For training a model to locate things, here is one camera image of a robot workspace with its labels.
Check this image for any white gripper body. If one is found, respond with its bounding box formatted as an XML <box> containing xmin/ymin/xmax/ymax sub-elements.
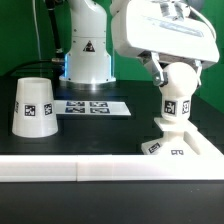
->
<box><xmin>110</xmin><ymin>0</ymin><xmax>219</xmax><ymax>68</ymax></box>

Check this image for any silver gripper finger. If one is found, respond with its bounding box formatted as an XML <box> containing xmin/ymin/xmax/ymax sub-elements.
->
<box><xmin>145</xmin><ymin>52</ymin><xmax>167</xmax><ymax>86</ymax></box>
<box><xmin>195</xmin><ymin>60</ymin><xmax>202</xmax><ymax>86</ymax></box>

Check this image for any white lamp bulb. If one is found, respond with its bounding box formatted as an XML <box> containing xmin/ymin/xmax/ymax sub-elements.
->
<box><xmin>159</xmin><ymin>62</ymin><xmax>198</xmax><ymax>122</ymax></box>

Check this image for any white lamp base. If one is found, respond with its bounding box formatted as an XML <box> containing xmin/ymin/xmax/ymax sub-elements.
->
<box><xmin>141</xmin><ymin>118</ymin><xmax>197</xmax><ymax>156</ymax></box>

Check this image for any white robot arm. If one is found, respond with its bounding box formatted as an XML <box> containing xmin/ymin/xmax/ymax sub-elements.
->
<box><xmin>60</xmin><ymin>0</ymin><xmax>219</xmax><ymax>88</ymax></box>

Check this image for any white lamp shade cone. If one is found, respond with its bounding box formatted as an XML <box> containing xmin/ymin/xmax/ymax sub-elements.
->
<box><xmin>12</xmin><ymin>77</ymin><xmax>58</xmax><ymax>138</ymax></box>

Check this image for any white tag sheet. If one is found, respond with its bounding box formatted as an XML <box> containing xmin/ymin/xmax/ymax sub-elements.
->
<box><xmin>54</xmin><ymin>100</ymin><xmax>131</xmax><ymax>116</ymax></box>

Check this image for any white L-shaped wall fence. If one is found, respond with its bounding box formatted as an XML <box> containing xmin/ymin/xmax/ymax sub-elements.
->
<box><xmin>0</xmin><ymin>130</ymin><xmax>224</xmax><ymax>182</ymax></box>

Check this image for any white thin cable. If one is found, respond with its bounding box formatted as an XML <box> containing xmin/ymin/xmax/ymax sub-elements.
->
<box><xmin>32</xmin><ymin>0</ymin><xmax>43</xmax><ymax>61</ymax></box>

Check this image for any black cable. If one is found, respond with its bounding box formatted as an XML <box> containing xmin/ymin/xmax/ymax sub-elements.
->
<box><xmin>4</xmin><ymin>59</ymin><xmax>66</xmax><ymax>78</ymax></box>

